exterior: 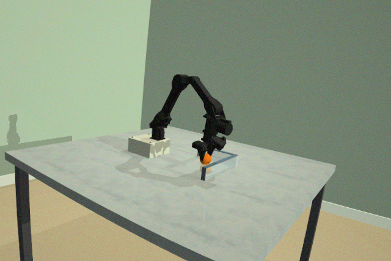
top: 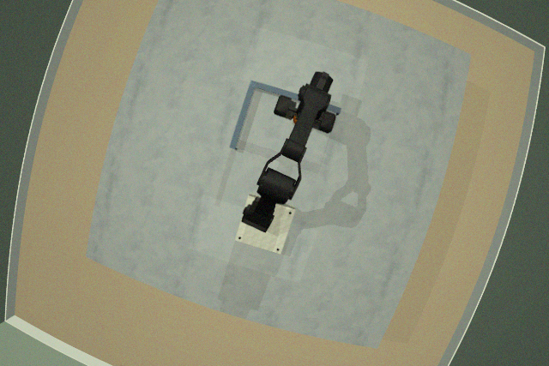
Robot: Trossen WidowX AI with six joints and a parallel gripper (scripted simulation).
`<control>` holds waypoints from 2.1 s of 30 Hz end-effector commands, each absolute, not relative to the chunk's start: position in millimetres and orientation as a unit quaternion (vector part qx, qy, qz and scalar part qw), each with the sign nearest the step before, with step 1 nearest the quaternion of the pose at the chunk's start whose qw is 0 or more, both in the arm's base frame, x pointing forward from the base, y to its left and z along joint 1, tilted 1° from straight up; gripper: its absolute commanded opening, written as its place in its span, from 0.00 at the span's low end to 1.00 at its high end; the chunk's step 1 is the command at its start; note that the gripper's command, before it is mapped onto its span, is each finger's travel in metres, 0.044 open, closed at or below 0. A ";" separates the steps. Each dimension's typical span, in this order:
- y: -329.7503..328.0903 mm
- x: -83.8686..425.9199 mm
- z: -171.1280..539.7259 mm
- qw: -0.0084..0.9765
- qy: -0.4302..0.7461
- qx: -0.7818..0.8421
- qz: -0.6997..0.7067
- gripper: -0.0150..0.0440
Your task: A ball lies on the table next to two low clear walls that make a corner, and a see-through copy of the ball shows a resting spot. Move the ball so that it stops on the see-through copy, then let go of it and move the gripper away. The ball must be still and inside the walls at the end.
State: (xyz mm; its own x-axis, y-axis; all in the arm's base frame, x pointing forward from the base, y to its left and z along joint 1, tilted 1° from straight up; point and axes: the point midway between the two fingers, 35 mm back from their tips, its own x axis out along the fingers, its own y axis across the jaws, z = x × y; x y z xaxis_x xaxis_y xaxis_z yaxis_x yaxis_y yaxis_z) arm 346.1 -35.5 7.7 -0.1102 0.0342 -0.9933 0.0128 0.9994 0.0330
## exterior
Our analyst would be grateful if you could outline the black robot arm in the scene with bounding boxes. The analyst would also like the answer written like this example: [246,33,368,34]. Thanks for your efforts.
[149,74,233,151]

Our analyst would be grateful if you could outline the clear glass corner walls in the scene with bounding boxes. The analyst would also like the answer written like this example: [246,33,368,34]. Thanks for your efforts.
[205,150,238,180]

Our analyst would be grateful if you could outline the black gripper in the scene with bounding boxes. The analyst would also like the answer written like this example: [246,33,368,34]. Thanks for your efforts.
[192,128,218,161]

